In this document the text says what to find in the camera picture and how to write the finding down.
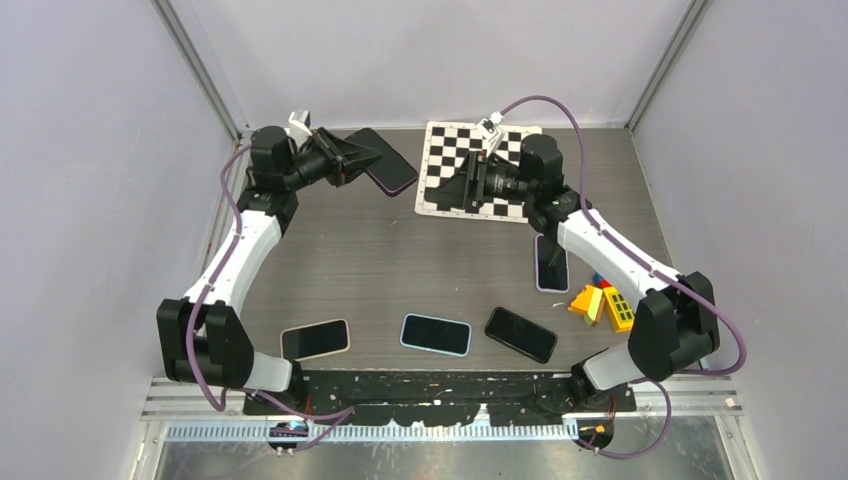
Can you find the phone in beige case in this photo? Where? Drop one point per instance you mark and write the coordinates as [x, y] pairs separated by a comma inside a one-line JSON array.
[[315, 340]]

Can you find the phone in black case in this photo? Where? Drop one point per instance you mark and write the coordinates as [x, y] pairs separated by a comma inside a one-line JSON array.
[[521, 335]]

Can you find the red blue toy block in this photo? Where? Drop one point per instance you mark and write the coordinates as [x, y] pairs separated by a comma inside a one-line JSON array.
[[600, 282]]

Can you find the black white chessboard mat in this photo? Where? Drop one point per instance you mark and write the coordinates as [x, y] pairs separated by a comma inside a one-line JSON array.
[[446, 145]]

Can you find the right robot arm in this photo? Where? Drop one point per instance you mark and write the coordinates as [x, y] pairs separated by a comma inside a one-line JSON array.
[[675, 322]]

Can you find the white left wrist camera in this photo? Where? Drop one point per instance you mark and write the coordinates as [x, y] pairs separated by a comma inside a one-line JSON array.
[[299, 123]]

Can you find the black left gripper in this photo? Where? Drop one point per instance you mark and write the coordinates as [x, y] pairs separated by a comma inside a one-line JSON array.
[[344, 160]]

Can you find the phone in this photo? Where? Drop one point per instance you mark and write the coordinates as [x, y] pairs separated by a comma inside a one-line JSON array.
[[315, 340], [432, 334], [551, 266], [521, 335], [392, 173]]

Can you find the yellow window toy block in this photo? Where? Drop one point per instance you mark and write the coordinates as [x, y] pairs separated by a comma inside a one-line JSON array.
[[618, 310]]

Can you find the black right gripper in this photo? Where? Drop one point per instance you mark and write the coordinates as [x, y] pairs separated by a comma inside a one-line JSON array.
[[465, 188]]

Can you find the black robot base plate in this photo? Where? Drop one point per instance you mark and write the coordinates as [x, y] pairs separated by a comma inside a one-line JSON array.
[[437, 398]]

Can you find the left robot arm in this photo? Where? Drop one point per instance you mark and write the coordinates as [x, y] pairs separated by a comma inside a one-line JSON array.
[[201, 336]]

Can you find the aluminium front rail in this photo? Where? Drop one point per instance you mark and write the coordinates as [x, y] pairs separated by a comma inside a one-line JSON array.
[[188, 418]]

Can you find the phone in lilac case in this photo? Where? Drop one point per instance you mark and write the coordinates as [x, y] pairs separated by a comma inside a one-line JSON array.
[[551, 266]]

